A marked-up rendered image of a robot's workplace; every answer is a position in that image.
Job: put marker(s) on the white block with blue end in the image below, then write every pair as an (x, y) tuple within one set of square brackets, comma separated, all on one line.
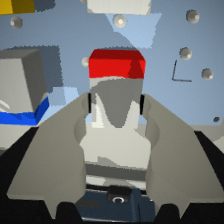
[(23, 94)]

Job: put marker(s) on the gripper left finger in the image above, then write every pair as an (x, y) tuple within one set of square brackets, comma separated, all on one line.
[(45, 166)]

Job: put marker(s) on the grey block with green end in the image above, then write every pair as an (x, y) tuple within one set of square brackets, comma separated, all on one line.
[(131, 7)]

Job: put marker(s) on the grey block with red end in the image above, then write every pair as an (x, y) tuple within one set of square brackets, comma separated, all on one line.
[(116, 81)]

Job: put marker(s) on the grey block with yellow end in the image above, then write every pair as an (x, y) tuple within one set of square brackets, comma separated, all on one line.
[(16, 6)]

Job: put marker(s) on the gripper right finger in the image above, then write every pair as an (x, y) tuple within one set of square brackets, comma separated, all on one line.
[(185, 167)]

